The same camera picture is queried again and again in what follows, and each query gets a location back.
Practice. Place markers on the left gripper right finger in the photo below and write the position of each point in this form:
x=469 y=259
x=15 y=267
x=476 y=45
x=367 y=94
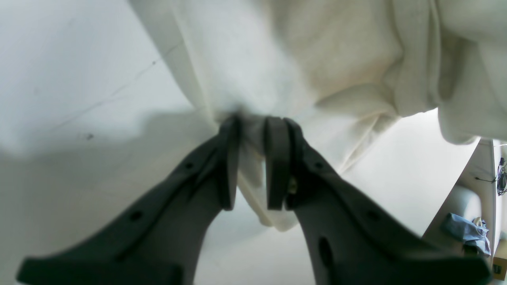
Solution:
x=351 y=240

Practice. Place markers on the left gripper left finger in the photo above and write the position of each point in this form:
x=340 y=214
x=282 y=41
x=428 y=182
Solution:
x=157 y=240

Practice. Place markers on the white printed T-shirt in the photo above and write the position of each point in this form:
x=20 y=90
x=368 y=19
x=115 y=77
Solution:
x=345 y=70

